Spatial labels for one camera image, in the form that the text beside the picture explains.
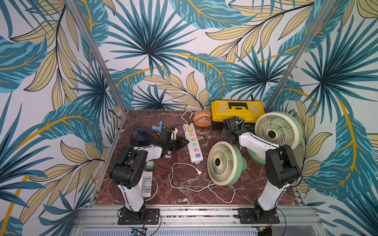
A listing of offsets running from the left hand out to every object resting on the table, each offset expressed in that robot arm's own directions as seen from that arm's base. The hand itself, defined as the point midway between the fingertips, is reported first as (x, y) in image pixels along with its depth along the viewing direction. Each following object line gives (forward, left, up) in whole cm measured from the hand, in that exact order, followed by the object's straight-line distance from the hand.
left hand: (188, 143), depth 93 cm
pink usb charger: (-7, +13, -5) cm, 15 cm away
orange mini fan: (+17, -10, +1) cm, 20 cm away
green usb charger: (-13, +23, -5) cm, 27 cm away
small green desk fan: (-17, -19, +10) cm, 28 cm away
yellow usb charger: (+12, -1, -1) cm, 12 cm away
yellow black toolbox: (+19, -39, +10) cm, 44 cm away
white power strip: (-1, -4, -4) cm, 6 cm away
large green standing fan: (-4, -47, +22) cm, 52 cm away
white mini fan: (-26, +21, +2) cm, 33 cm away
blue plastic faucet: (+16, +21, -6) cm, 27 cm away
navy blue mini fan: (+2, +30, +2) cm, 30 cm away
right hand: (+8, -26, +2) cm, 27 cm away
